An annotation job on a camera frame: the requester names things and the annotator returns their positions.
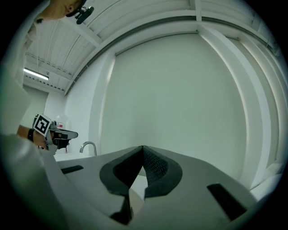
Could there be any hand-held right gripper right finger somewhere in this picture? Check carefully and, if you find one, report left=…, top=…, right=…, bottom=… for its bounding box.
left=135, top=146, right=257, bottom=230

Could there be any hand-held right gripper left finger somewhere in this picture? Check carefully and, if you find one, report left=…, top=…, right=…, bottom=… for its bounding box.
left=56, top=146, right=144, bottom=230

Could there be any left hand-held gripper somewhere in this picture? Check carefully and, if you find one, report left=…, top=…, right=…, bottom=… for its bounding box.
left=33, top=113, right=79, bottom=155

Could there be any person's left forearm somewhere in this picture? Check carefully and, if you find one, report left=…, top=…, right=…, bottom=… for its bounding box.
left=17, top=124, right=34, bottom=140

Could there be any white container red label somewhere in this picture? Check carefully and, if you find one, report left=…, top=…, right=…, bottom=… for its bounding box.
left=55, top=114, right=70, bottom=131

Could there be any chrome faucet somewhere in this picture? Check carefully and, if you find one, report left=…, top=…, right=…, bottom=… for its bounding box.
left=79, top=141, right=98, bottom=157

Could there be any white sink vanity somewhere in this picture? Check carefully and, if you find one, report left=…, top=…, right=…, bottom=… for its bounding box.
left=53, top=152, right=99, bottom=162

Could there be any person's white shirt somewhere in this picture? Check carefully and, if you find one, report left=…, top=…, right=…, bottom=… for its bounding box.
left=0, top=18, right=68, bottom=230

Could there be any ceiling light tube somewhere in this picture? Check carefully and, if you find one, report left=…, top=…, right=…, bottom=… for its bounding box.
left=23, top=68, right=50, bottom=81

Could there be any person's head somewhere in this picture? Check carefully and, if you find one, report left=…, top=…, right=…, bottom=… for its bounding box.
left=33, top=0, right=87, bottom=23

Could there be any black head-mounted camera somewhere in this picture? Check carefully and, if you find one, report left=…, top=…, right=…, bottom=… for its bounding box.
left=66, top=5, right=95, bottom=25

